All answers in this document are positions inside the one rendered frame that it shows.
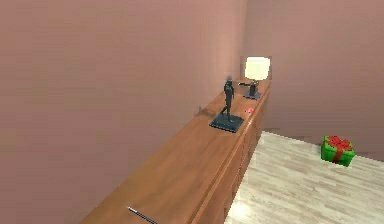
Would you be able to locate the thin dark pen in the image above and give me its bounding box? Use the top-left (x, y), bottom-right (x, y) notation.
top-left (125, 205), bottom-right (159, 224)

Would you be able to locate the green gift box red ribbon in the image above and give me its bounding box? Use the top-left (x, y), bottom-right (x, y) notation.
top-left (320, 134), bottom-right (356, 168)

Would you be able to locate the dark figure statue on base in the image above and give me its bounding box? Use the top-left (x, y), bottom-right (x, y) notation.
top-left (209, 75), bottom-right (245, 134)

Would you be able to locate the long brown wooden sideboard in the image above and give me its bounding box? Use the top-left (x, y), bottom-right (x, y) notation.
top-left (79, 79), bottom-right (272, 224)

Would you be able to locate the white shade table lamp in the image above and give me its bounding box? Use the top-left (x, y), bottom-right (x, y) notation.
top-left (237, 55), bottom-right (272, 100)

